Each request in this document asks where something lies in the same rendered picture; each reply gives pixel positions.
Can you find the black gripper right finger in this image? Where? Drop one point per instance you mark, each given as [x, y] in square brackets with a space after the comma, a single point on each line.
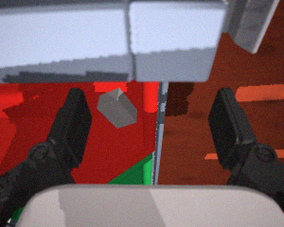
[238, 150]

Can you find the red bin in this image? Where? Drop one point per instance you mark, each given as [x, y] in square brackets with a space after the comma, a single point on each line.
[27, 112]

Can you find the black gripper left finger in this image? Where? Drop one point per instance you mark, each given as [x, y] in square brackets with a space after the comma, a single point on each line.
[47, 162]

